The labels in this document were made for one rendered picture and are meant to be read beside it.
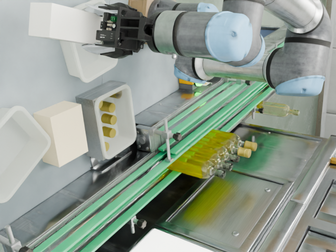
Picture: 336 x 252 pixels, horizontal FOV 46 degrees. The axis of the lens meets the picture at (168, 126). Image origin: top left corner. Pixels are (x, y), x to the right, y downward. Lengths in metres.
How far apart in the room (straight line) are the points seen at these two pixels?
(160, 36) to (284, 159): 1.27
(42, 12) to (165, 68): 0.98
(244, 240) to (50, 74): 0.80
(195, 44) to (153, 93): 1.02
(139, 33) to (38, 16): 0.21
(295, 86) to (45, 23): 0.62
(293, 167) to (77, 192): 0.94
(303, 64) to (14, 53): 0.76
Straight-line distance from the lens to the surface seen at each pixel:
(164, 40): 0.67
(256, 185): 1.61
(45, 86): 1.24
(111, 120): 1.37
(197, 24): 0.64
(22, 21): 1.18
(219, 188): 1.59
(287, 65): 1.08
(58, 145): 1.21
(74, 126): 1.24
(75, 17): 0.81
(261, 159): 1.85
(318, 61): 1.08
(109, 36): 0.73
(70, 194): 1.32
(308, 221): 1.49
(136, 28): 0.69
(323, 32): 1.08
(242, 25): 0.63
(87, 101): 1.29
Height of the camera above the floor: 1.70
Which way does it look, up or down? 32 degrees down
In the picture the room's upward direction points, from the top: 102 degrees clockwise
